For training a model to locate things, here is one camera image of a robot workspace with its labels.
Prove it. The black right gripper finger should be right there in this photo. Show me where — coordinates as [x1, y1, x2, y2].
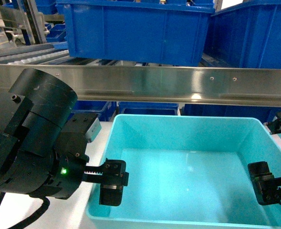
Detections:
[248, 161, 281, 206]

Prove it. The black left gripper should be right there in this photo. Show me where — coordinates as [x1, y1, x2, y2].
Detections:
[28, 143, 130, 207]

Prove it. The teal plastic bin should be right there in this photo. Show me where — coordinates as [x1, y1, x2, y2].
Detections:
[86, 114, 281, 229]

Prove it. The blue crate under conveyor middle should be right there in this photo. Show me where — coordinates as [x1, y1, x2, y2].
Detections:
[70, 100, 117, 122]

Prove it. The blue crate under conveyor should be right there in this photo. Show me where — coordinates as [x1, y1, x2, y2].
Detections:
[70, 100, 117, 122]
[118, 102, 178, 115]

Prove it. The blue crate under conveyor centre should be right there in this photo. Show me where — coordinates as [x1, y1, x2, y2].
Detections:
[118, 102, 178, 115]

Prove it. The roller conveyor track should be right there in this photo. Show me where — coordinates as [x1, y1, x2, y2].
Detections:
[0, 43, 62, 64]

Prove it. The large blue crate centre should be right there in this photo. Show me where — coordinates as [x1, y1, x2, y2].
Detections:
[57, 0, 215, 67]

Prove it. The large blue crate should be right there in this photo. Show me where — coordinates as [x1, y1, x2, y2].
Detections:
[57, 0, 215, 67]
[204, 0, 281, 69]

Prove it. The large blue crate right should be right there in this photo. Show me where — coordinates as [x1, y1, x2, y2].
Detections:
[204, 0, 281, 69]

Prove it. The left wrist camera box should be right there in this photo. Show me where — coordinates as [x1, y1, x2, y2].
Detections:
[62, 113, 102, 143]

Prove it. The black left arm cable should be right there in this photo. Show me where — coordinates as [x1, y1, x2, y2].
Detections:
[0, 190, 51, 229]

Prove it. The stainless steel conveyor rail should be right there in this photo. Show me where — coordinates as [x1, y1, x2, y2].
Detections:
[0, 63, 281, 108]

